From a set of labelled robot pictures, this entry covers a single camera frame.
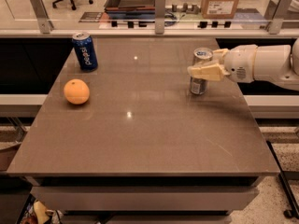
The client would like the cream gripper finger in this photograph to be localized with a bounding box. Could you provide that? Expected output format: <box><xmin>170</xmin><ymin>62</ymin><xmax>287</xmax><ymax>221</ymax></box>
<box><xmin>213</xmin><ymin>49</ymin><xmax>229</xmax><ymax>63</ymax></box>
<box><xmin>187</xmin><ymin>63</ymin><xmax>230</xmax><ymax>81</ymax></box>

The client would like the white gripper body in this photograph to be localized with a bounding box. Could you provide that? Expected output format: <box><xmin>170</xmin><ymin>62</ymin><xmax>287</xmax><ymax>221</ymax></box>
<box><xmin>224</xmin><ymin>45</ymin><xmax>258</xmax><ymax>83</ymax></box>

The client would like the silver redbull can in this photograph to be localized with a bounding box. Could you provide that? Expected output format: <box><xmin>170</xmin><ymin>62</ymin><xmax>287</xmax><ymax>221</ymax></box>
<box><xmin>188</xmin><ymin>48</ymin><xmax>213</xmax><ymax>95</ymax></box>

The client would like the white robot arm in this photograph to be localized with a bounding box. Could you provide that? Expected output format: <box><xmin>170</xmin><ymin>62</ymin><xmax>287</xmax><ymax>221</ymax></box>
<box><xmin>187</xmin><ymin>41</ymin><xmax>299</xmax><ymax>91</ymax></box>

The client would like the blue pepsi can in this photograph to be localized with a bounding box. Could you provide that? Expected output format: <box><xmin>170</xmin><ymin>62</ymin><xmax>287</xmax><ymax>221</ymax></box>
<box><xmin>72</xmin><ymin>32</ymin><xmax>98</xmax><ymax>72</ymax></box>

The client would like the cardboard box with label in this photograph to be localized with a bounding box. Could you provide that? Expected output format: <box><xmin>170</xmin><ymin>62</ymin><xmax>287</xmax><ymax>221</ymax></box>
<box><xmin>201</xmin><ymin>0</ymin><xmax>239</xmax><ymax>19</ymax></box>

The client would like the orange fruit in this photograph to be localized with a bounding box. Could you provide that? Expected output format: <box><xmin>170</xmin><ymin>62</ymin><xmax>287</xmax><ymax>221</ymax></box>
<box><xmin>64</xmin><ymin>79</ymin><xmax>90</xmax><ymax>105</ymax></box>

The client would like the right metal glass post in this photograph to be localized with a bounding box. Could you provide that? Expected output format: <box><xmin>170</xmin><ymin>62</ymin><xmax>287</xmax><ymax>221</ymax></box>
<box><xmin>265</xmin><ymin>0</ymin><xmax>292</xmax><ymax>35</ymax></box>

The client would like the metal glass post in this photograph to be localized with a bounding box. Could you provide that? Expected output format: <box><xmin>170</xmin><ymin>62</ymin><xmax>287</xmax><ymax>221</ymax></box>
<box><xmin>155</xmin><ymin>0</ymin><xmax>165</xmax><ymax>35</ymax></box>
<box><xmin>30</xmin><ymin>0</ymin><xmax>53</xmax><ymax>34</ymax></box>
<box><xmin>265</xmin><ymin>0</ymin><xmax>292</xmax><ymax>35</ymax></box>

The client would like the middle metal glass post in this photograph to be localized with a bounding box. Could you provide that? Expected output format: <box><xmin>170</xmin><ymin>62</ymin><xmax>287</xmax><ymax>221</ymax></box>
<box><xmin>155</xmin><ymin>0</ymin><xmax>165</xmax><ymax>35</ymax></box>

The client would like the left metal glass post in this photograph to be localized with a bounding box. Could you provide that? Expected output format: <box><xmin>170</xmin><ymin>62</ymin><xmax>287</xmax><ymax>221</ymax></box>
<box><xmin>30</xmin><ymin>0</ymin><xmax>53</xmax><ymax>34</ymax></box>

